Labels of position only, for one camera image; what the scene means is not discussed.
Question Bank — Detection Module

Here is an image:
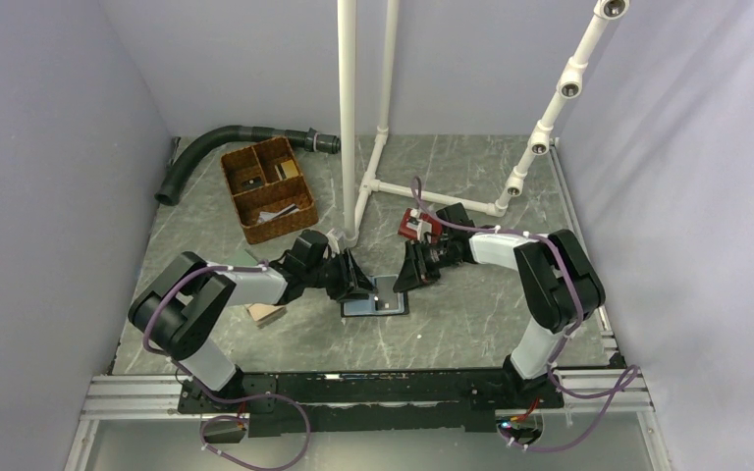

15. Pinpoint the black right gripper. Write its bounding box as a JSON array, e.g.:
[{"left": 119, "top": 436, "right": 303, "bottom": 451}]
[{"left": 393, "top": 237, "right": 457, "bottom": 293}]

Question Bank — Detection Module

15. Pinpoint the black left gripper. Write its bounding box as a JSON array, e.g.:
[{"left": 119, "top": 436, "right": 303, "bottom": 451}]
[{"left": 304, "top": 248, "right": 378, "bottom": 303}]

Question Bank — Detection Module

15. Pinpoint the black leather card holder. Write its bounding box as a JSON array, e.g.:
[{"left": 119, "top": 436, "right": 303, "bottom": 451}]
[{"left": 341, "top": 275, "right": 409, "bottom": 318}]

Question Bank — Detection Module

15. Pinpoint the black VIP card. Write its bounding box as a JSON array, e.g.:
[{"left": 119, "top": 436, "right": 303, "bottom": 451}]
[{"left": 374, "top": 276, "right": 400, "bottom": 312}]

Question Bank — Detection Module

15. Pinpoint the white card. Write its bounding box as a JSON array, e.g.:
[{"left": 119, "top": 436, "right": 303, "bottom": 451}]
[{"left": 256, "top": 204, "right": 299, "bottom": 225}]

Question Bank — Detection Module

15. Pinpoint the gold VIP card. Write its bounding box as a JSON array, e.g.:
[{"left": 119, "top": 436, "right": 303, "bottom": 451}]
[{"left": 275, "top": 159, "right": 300, "bottom": 181}]

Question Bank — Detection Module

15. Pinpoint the dark card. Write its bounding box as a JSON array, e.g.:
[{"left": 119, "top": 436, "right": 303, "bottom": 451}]
[{"left": 240, "top": 176, "right": 265, "bottom": 192}]

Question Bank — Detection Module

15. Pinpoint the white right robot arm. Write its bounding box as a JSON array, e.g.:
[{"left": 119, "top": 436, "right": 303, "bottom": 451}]
[{"left": 393, "top": 203, "right": 606, "bottom": 407}]

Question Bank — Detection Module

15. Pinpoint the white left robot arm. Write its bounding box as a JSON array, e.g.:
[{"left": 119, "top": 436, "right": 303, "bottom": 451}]
[{"left": 128, "top": 230, "right": 376, "bottom": 412}]

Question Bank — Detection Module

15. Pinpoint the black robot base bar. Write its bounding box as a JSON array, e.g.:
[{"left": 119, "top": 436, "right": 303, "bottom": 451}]
[{"left": 177, "top": 367, "right": 564, "bottom": 438}]

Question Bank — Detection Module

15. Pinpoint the red leather card holder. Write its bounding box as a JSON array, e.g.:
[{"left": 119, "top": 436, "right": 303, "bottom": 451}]
[{"left": 398, "top": 208, "right": 443, "bottom": 243}]

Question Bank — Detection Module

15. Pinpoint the beige snap card holder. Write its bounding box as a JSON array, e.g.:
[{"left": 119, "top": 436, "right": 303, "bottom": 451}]
[{"left": 245, "top": 303, "right": 287, "bottom": 329}]

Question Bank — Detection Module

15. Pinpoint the brown wicker basket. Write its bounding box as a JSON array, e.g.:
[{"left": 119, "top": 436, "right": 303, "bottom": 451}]
[{"left": 220, "top": 136, "right": 319, "bottom": 245}]

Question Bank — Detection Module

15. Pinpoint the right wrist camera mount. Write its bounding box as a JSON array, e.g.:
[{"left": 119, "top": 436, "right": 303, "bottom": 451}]
[{"left": 406, "top": 209, "right": 442, "bottom": 242}]

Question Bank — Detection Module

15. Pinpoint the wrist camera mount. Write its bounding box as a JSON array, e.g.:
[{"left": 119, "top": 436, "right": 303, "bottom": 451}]
[
  {"left": 406, "top": 209, "right": 442, "bottom": 242},
  {"left": 325, "top": 228, "right": 349, "bottom": 254}
]

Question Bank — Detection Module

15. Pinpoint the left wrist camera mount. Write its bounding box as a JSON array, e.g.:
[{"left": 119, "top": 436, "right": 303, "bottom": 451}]
[{"left": 325, "top": 228, "right": 349, "bottom": 254}]

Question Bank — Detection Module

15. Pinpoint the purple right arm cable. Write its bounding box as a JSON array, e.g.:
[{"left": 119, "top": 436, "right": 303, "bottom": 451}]
[{"left": 410, "top": 177, "right": 642, "bottom": 454}]

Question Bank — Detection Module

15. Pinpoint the aluminium table edge rail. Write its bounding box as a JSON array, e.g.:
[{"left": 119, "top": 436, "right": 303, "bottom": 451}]
[{"left": 548, "top": 143, "right": 625, "bottom": 365}]

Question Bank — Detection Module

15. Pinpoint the black corrugated hose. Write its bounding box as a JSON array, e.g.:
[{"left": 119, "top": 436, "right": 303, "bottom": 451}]
[{"left": 154, "top": 125, "right": 344, "bottom": 207}]

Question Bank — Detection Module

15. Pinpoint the white PVC pipe frame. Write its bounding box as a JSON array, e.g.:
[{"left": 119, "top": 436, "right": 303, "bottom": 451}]
[{"left": 335, "top": 1, "right": 637, "bottom": 245}]

